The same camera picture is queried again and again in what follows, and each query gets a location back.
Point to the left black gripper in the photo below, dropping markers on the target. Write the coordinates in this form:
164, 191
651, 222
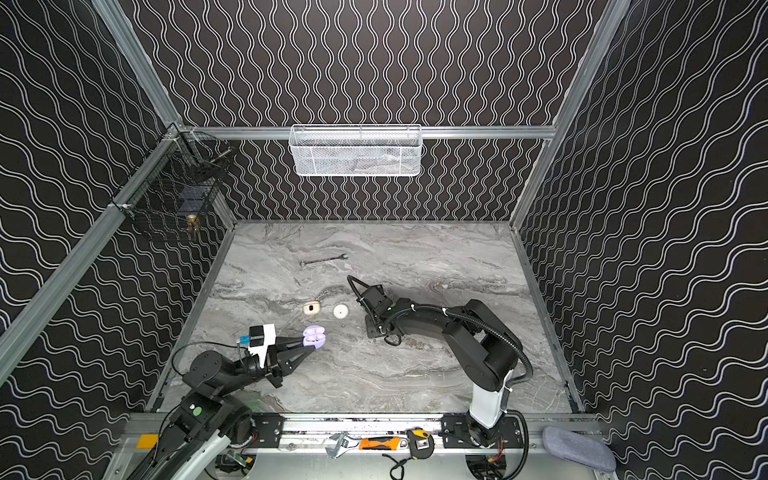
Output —
279, 357

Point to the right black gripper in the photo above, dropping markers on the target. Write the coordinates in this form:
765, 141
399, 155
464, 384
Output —
374, 318

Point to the purple round charging case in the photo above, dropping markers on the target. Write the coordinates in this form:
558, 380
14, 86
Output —
314, 336

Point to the white round charging case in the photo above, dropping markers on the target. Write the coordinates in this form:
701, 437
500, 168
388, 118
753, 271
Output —
340, 311

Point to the cream earbud charging case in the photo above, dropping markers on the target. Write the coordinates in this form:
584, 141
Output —
311, 308

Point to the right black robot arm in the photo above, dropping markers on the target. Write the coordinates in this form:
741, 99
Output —
488, 352

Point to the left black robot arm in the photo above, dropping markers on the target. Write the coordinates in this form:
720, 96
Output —
209, 420

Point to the steel combination wrench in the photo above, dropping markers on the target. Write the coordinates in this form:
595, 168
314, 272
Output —
342, 256

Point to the adjustable wrench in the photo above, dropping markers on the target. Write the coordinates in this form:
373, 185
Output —
340, 444

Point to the yellow black tape measure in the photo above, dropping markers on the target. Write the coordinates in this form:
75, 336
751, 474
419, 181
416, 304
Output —
421, 444

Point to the brass fitting in basket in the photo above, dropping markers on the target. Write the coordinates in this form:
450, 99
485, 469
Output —
192, 223

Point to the yellow label plate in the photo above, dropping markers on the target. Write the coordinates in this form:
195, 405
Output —
147, 441

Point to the grey cloth pad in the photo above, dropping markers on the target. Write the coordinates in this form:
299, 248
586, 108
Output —
570, 446

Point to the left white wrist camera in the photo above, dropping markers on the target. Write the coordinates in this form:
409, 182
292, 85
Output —
258, 342

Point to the white wire mesh basket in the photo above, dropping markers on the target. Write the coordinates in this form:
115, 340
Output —
356, 150

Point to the black wire basket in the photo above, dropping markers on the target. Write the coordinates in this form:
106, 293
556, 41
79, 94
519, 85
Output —
186, 181

